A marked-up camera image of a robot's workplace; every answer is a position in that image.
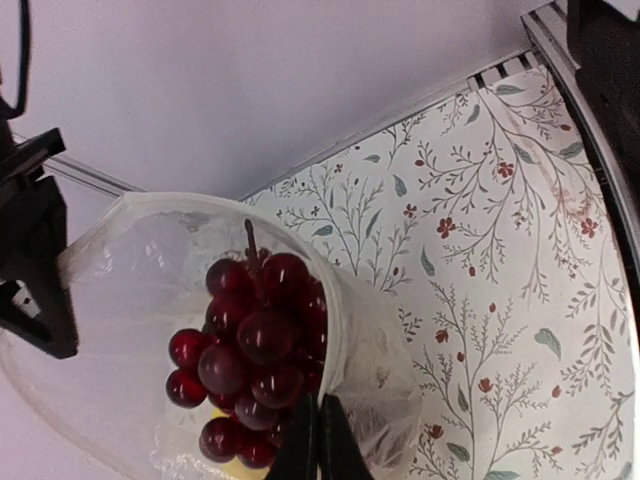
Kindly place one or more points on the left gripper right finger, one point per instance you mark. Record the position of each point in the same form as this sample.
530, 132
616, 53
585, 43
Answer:
339, 454

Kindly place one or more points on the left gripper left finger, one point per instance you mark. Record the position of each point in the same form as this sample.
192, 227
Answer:
297, 458

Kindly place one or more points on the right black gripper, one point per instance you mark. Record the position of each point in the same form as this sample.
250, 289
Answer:
35, 305

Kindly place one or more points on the yellow squash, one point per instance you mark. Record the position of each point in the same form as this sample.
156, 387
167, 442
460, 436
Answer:
235, 468

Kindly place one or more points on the clear zip top bag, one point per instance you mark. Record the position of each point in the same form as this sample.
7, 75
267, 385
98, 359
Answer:
136, 277

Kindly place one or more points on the dark red grape bunch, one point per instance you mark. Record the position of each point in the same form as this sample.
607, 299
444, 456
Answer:
262, 346

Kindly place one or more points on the floral patterned table mat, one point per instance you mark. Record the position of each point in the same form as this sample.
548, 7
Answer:
483, 218

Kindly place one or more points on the right aluminium frame post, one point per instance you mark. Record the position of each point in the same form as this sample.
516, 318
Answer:
89, 177

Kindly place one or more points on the aluminium front rail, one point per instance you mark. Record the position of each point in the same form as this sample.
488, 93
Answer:
584, 123

